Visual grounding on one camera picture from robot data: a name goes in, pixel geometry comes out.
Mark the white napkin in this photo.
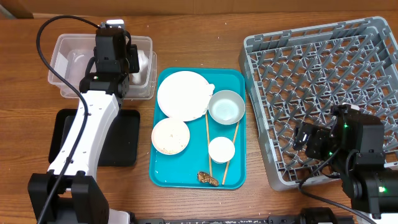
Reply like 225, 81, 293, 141
129, 50, 149, 85

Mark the small white cup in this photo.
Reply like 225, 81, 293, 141
208, 137, 235, 164

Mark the small white plate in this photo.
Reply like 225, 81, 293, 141
151, 118, 190, 156

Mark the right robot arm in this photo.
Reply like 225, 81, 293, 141
293, 103, 397, 223

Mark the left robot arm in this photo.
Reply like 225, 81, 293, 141
28, 17, 139, 223

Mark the grey dishwasher rack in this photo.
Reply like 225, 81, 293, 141
239, 17, 397, 191

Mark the clear plastic bin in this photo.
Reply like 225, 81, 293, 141
50, 34, 157, 100

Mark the large white plate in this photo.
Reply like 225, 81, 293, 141
157, 71, 215, 122

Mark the right wooden chopstick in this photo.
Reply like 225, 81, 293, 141
222, 121, 240, 185

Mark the wooden chopstick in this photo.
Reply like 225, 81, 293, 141
222, 121, 240, 185
205, 112, 213, 177

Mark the black plastic tray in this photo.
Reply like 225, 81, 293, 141
48, 109, 140, 167

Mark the grey bowl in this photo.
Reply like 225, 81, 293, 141
208, 90, 246, 125

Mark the teal serving tray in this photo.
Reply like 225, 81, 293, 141
149, 67, 246, 190

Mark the left wooden chopstick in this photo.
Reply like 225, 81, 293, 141
205, 112, 213, 177

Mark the brown food scrap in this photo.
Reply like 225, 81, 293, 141
197, 171, 219, 187

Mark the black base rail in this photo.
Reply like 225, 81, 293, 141
132, 207, 355, 224

